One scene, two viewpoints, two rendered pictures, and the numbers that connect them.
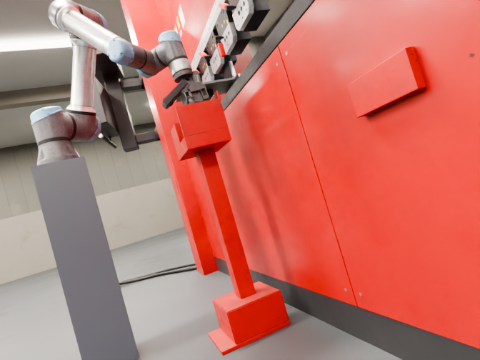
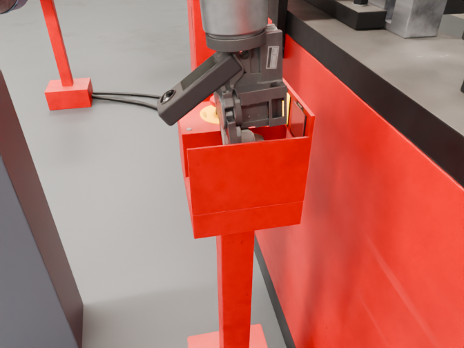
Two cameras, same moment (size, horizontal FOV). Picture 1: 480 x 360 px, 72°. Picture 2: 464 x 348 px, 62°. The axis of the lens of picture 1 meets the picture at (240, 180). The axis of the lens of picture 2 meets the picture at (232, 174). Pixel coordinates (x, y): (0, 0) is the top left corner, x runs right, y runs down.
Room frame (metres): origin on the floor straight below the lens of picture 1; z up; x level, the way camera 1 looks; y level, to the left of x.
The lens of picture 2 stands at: (0.70, 0.03, 1.05)
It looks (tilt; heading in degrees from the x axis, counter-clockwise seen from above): 35 degrees down; 8
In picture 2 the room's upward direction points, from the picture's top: straight up
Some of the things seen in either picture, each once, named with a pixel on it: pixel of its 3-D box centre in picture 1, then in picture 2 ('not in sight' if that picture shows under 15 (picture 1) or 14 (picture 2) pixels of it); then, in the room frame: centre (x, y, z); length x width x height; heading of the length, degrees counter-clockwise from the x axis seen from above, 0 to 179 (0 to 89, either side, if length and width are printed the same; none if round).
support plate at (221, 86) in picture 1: (204, 90); not in sight; (1.57, 0.04, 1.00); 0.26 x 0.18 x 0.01; 110
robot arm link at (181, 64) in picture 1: (181, 69); (233, 11); (1.16, 0.09, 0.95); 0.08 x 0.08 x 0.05
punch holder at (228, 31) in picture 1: (232, 30); not in sight; (1.45, -0.16, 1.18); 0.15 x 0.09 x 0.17; 20
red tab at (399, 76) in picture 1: (382, 86); not in sight; (0.60, -0.30, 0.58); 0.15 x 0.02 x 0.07; 20
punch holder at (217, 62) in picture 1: (220, 52); not in sight; (1.64, -0.09, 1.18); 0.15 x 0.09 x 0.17; 20
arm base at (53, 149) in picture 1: (57, 153); not in sight; (1.28, 0.66, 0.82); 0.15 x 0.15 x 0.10
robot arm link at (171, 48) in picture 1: (172, 49); not in sight; (1.16, 0.10, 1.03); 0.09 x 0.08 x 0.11; 64
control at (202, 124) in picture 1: (197, 127); (235, 144); (1.21, 0.10, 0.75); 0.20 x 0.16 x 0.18; 20
